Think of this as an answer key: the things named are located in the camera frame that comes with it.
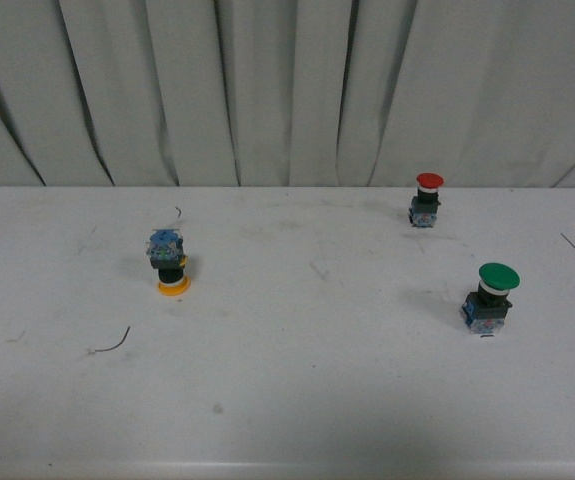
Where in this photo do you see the yellow mushroom push button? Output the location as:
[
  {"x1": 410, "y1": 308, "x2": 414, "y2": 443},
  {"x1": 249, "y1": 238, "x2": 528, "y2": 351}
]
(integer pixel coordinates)
[{"x1": 146, "y1": 229, "x2": 191, "y2": 297}]

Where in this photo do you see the red mushroom push button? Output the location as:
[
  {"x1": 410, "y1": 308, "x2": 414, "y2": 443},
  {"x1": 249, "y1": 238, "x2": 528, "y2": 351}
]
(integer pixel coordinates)
[{"x1": 409, "y1": 172, "x2": 444, "y2": 228}]

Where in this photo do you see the green mushroom push button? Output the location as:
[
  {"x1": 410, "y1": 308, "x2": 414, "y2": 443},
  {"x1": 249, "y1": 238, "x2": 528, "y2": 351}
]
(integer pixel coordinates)
[{"x1": 461, "y1": 262, "x2": 520, "y2": 336}]

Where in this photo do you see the white pleated curtain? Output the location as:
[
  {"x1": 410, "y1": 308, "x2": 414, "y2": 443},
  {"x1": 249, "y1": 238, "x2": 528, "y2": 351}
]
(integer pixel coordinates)
[{"x1": 0, "y1": 1, "x2": 575, "y2": 188}]

